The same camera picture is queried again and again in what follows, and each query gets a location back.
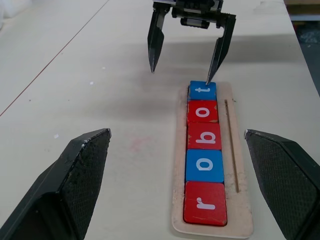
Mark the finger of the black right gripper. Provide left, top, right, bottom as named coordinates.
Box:
left=206, top=12, right=237, bottom=86
left=147, top=6, right=171, bottom=74

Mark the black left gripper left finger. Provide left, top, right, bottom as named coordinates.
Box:
left=0, top=128, right=112, bottom=240

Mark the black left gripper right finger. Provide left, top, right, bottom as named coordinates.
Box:
left=243, top=129, right=320, bottom=240

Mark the blue letter block t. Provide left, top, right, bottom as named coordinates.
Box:
left=188, top=80, right=217, bottom=102

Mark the red letter block o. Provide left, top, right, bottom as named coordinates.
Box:
left=186, top=99, right=219, bottom=124

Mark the blue letter block o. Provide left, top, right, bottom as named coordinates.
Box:
left=185, top=149, right=225, bottom=184

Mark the red letter block r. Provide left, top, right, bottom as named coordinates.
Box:
left=183, top=181, right=228, bottom=227

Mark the red letter block b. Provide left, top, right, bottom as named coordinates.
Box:
left=186, top=121, right=223, bottom=151

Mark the light wooden letter tray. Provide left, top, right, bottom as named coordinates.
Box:
left=171, top=81, right=254, bottom=238

